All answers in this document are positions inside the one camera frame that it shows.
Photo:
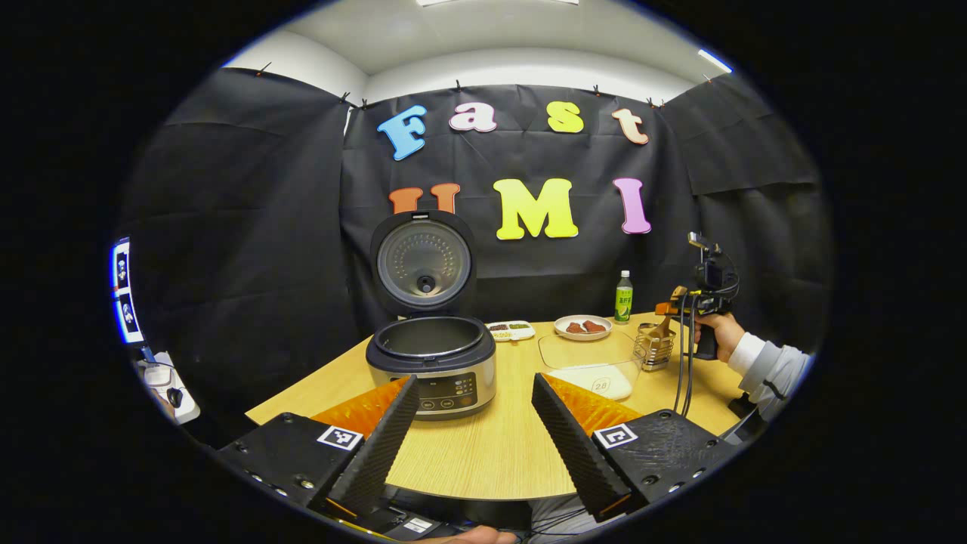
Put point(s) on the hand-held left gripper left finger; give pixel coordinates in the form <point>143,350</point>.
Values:
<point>378,453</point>

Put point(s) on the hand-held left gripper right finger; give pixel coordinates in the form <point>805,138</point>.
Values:
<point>574,453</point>

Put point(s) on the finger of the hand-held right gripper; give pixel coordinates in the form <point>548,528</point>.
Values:
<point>672,302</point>

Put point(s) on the grey rice cooker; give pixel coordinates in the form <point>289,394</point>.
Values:
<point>453,375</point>

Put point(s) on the green drink bottle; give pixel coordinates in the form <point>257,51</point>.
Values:
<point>623,306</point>

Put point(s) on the clear plastic tray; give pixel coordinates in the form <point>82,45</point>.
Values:
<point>574,349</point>

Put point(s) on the white round plate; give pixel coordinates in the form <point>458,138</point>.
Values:
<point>563,335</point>

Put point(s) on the white divided bean dish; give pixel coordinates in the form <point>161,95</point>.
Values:
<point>510,331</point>

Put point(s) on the white side table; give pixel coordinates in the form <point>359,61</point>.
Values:
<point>162,378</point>

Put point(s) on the lit monitor screen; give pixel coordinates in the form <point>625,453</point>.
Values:
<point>125,295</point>

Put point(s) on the large ceiling light panel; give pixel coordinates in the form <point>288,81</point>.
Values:
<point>491,2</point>

